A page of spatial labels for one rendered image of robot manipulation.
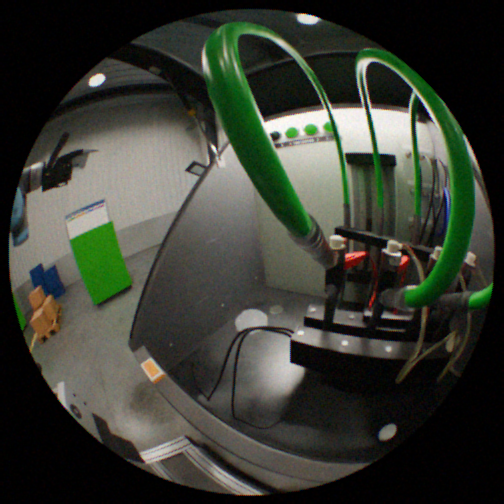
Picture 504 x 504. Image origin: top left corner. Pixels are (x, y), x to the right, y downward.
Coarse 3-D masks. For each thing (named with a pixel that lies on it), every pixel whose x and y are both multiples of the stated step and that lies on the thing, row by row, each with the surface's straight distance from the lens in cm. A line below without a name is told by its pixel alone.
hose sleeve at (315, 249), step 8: (312, 216) 10; (312, 224) 9; (288, 232) 10; (312, 232) 9; (320, 232) 10; (296, 240) 10; (304, 240) 9; (312, 240) 10; (320, 240) 11; (304, 248) 11; (312, 248) 11; (320, 248) 12; (328, 248) 13; (312, 256) 13; (320, 256) 13; (328, 256) 14; (320, 264) 17; (328, 264) 17
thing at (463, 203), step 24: (360, 72) 27; (408, 72) 10; (432, 96) 9; (456, 144) 8; (456, 168) 7; (456, 192) 7; (456, 216) 7; (456, 240) 8; (456, 264) 8; (408, 288) 13; (432, 288) 9
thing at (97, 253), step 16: (112, 224) 324; (80, 240) 322; (96, 240) 321; (112, 240) 324; (80, 256) 324; (96, 256) 323; (112, 256) 326; (80, 272) 328; (96, 272) 328; (112, 272) 330; (96, 288) 334; (112, 288) 337; (128, 288) 347; (96, 304) 343
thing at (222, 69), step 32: (224, 32) 9; (256, 32) 17; (224, 64) 7; (224, 96) 6; (320, 96) 38; (224, 128) 6; (256, 128) 6; (256, 160) 6; (288, 192) 7; (288, 224) 8
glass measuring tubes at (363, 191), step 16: (352, 160) 46; (368, 160) 46; (384, 160) 47; (352, 176) 47; (368, 176) 46; (384, 176) 49; (352, 192) 48; (368, 192) 46; (384, 192) 49; (352, 208) 49; (368, 208) 47; (384, 208) 49; (352, 224) 50; (368, 224) 47; (384, 224) 50; (352, 240) 51; (352, 272) 52; (368, 272) 53
